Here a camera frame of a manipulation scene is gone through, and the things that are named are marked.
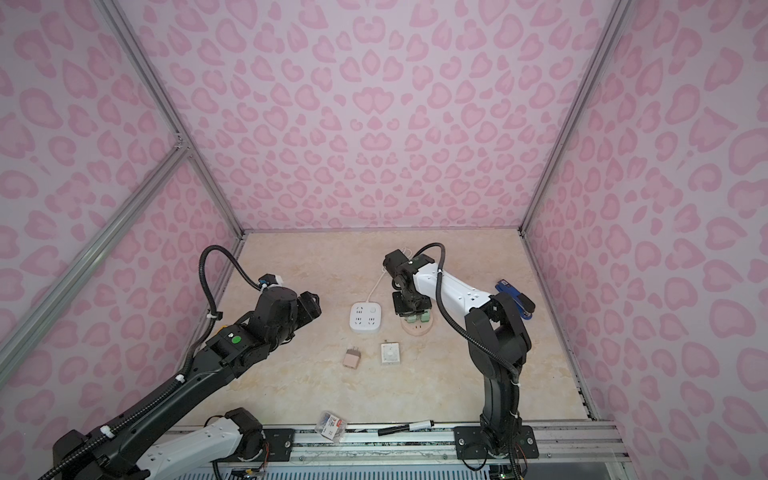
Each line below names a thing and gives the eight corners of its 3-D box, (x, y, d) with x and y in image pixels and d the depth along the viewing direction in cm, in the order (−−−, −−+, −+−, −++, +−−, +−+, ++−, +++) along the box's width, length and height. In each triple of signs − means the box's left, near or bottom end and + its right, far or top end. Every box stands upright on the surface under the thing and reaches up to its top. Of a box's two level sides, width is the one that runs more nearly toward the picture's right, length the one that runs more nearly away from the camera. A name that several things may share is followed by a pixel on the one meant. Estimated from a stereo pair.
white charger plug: (380, 366, 88) (379, 361, 85) (381, 345, 92) (380, 340, 89) (399, 366, 88) (399, 361, 85) (399, 345, 92) (399, 340, 89)
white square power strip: (349, 331, 94) (348, 327, 92) (351, 306, 100) (350, 302, 98) (380, 331, 94) (380, 327, 92) (381, 306, 100) (381, 302, 98)
